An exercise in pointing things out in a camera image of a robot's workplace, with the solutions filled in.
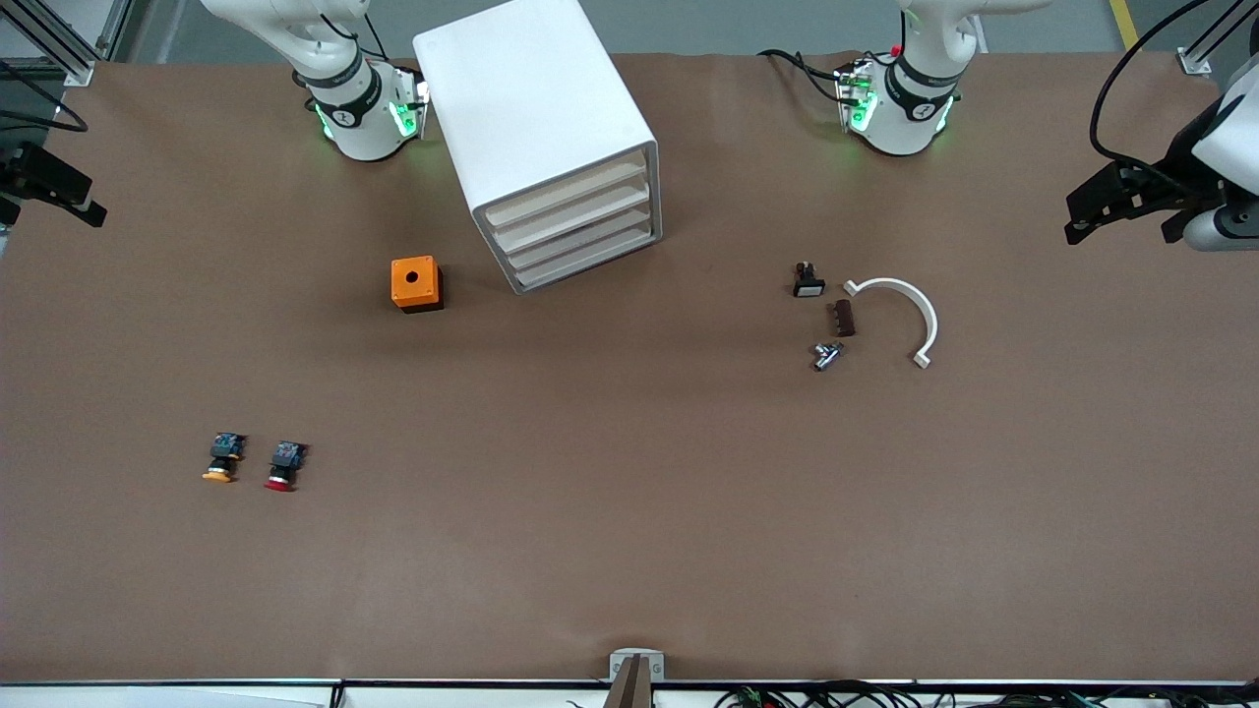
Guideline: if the yellow push button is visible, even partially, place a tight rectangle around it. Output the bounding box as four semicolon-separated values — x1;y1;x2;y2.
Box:
202;432;248;485

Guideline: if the red push button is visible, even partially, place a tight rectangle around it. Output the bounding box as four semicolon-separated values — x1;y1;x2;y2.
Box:
263;441;310;494

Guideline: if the brown table cover mat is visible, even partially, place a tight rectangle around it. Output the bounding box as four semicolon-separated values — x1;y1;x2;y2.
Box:
0;49;1259;685

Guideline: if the white curved plastic bracket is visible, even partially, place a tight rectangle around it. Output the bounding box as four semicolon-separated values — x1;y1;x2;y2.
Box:
843;277;939;371

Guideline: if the black arm base cable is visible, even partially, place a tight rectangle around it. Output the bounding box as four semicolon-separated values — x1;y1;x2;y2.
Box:
756;48;853;105

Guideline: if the orange button enclosure box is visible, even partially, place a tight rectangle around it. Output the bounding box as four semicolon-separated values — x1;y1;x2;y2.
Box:
390;255;445;315

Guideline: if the grey table edge bracket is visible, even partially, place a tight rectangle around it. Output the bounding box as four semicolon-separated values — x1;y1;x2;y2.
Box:
608;647;667;683

